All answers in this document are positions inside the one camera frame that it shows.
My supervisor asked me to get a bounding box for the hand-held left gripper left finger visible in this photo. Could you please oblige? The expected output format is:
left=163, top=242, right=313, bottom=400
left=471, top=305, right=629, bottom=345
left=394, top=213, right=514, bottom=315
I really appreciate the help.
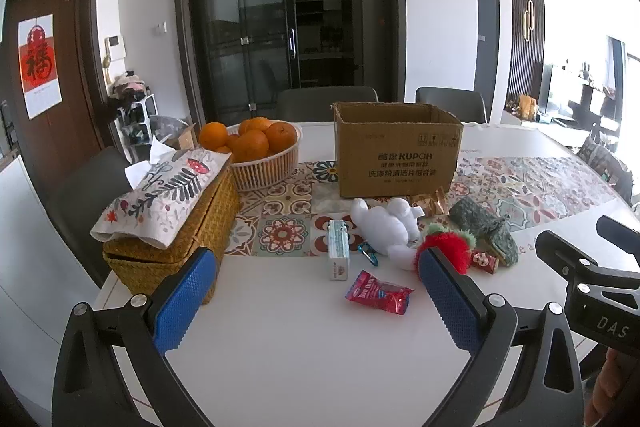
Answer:
left=52, top=246, right=218, bottom=427

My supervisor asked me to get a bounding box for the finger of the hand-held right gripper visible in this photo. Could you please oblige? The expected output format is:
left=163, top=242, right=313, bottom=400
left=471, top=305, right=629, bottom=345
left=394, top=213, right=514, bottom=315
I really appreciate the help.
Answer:
left=535, top=230, right=599, bottom=280
left=596, top=215, right=640, bottom=254

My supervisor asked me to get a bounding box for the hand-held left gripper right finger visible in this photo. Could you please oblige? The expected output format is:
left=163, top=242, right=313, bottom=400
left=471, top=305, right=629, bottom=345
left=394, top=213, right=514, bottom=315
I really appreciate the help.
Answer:
left=416, top=247, right=586, bottom=427

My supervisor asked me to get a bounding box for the red snack packet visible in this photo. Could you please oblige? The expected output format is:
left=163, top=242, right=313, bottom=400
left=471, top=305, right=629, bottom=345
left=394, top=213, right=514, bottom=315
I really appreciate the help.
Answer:
left=470, top=249, right=501, bottom=275

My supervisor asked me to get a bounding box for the pink candy packet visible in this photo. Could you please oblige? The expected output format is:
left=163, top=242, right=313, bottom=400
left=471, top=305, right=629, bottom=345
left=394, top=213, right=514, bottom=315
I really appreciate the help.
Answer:
left=345, top=269, right=415, bottom=315

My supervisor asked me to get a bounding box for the white plush toy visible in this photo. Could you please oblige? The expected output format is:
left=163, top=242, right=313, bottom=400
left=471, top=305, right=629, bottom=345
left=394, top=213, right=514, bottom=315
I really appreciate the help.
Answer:
left=350, top=197, right=424, bottom=270

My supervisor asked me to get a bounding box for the brown cardboard box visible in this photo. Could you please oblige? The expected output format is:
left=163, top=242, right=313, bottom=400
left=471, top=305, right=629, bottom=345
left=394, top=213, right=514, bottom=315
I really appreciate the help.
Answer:
left=332, top=101, right=465, bottom=200

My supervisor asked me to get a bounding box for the person's right hand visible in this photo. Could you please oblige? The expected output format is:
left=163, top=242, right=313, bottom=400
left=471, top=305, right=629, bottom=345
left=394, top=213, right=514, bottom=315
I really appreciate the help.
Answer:
left=582, top=347, right=640, bottom=427

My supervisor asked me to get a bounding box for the red strawberry plush toy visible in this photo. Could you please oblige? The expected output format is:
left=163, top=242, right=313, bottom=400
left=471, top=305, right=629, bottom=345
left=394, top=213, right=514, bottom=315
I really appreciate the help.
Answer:
left=412, top=223, right=476, bottom=276

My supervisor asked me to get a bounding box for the dark patterned chair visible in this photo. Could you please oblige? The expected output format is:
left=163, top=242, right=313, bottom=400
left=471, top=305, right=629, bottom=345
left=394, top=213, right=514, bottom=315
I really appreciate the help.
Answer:
left=575, top=136, right=636, bottom=208

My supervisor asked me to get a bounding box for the patterned table runner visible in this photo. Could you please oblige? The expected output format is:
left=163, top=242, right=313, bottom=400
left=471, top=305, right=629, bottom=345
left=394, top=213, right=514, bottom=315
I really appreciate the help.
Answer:
left=224, top=154, right=621, bottom=258

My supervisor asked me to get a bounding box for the woven wicker tissue box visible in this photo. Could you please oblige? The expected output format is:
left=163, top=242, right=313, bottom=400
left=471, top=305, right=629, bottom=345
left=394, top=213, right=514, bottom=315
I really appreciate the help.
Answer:
left=102, top=157, right=241, bottom=306

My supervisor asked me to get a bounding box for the grey-green crocodile plush toy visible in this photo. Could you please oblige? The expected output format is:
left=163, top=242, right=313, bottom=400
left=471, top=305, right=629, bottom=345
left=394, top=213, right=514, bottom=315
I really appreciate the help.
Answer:
left=447, top=197, right=520, bottom=267

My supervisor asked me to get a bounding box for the blue carabiner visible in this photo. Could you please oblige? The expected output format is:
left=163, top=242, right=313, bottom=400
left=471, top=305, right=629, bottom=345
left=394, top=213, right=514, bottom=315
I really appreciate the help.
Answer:
left=356, top=243, right=380, bottom=267

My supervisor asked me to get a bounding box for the gold snack packet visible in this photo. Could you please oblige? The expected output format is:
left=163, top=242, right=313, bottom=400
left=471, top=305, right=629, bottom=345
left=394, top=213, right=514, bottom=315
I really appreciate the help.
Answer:
left=411, top=188, right=451, bottom=218

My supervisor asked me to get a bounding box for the white low tv cabinet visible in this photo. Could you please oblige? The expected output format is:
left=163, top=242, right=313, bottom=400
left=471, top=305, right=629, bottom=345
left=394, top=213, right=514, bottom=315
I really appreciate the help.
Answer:
left=501, top=107, right=618, bottom=150

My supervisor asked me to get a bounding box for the floral cloth cover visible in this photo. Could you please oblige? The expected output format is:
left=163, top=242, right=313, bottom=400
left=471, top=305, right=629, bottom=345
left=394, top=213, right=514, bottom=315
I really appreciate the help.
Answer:
left=90, top=148, right=233, bottom=250

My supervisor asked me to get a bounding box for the white blue tissue packet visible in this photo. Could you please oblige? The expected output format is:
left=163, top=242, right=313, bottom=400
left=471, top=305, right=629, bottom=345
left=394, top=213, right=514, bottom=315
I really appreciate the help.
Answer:
left=327, top=218, right=351, bottom=282

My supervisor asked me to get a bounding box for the white printed tablecloth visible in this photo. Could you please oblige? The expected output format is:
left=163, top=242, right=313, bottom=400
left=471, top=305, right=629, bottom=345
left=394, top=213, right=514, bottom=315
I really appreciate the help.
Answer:
left=92, top=121, right=640, bottom=427

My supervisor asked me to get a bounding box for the grey dining chair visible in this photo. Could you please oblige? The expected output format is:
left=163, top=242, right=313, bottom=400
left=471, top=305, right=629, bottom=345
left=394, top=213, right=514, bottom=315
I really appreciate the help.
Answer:
left=415, top=87, right=487, bottom=124
left=47, top=146, right=146, bottom=288
left=276, top=87, right=379, bottom=124

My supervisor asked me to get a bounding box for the white tissue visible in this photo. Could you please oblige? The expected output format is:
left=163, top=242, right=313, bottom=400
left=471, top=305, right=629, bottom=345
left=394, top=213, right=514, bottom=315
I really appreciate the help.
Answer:
left=125, top=139, right=174, bottom=188

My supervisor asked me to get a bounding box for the white plastic basket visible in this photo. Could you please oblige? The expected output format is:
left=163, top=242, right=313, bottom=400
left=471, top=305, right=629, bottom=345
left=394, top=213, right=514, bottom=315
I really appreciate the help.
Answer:
left=226, top=121, right=304, bottom=192

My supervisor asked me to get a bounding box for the small open cardboard box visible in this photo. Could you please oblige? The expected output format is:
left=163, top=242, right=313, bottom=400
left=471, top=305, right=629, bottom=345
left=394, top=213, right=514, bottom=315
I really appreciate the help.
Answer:
left=164, top=122, right=199, bottom=151

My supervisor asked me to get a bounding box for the pile of oranges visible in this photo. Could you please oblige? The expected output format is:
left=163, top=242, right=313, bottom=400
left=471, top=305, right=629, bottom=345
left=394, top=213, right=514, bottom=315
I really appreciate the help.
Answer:
left=198, top=117, right=300, bottom=162

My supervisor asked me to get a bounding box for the white shoe rack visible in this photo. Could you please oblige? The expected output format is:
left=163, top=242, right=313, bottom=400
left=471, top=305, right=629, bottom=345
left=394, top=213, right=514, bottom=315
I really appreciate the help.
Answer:
left=106, top=74, right=162, bottom=150

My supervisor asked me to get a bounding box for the dark slatted wood cabinet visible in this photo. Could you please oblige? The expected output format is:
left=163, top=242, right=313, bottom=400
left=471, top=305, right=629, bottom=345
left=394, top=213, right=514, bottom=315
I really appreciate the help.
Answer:
left=504, top=0, right=547, bottom=118

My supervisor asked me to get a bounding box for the dark grey door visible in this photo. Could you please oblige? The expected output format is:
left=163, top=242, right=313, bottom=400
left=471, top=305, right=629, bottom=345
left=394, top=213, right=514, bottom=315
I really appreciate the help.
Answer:
left=476, top=0, right=501, bottom=118

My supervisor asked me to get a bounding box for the brown wooden door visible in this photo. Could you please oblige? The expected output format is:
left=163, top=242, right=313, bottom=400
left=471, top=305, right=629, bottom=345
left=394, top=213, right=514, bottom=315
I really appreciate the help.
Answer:
left=0, top=0, right=121, bottom=170

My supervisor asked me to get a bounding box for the white intercom panel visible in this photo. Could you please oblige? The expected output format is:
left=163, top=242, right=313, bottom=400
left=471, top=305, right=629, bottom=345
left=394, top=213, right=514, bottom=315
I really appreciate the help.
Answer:
left=103, top=35, right=126, bottom=82

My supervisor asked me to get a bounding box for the black glass sliding door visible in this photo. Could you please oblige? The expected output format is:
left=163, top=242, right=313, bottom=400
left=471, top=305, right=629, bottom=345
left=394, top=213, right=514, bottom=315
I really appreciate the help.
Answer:
left=175, top=0, right=403, bottom=128

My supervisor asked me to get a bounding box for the red and white wall calendar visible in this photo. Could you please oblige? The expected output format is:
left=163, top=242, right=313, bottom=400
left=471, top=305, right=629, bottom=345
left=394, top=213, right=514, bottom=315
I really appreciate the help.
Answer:
left=18, top=13, right=63, bottom=120

